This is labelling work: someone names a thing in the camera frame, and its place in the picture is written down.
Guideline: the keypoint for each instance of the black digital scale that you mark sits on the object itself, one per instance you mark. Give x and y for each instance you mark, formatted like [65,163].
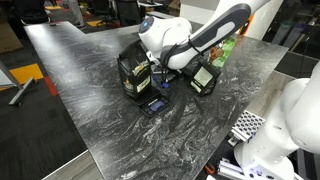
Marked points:
[151,102]

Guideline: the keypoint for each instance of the black coffee bag on scale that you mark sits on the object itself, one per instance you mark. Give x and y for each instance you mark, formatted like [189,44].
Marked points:
[134,70]

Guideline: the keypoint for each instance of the small black coffee bag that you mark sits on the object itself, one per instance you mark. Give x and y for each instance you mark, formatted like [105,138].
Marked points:
[204,77]

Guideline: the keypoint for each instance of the green snack bag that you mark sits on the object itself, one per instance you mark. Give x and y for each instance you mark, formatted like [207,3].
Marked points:
[219,53]

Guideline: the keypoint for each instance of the perforated metal plate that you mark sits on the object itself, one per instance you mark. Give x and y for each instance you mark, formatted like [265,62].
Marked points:
[246,125]

